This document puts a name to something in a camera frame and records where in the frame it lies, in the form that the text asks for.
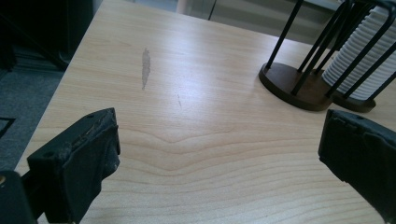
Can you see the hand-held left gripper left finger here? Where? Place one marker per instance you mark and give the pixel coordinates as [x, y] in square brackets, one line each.
[77, 155]

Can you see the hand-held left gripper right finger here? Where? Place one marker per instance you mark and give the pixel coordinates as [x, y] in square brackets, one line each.
[361, 149]

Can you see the stack of white cups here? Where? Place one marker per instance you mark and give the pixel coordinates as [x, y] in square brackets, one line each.
[367, 60]

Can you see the dark cabinet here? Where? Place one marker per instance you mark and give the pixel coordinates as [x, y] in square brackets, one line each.
[46, 28]

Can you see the light wooden furniture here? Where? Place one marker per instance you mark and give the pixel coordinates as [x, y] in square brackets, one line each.
[182, 6]

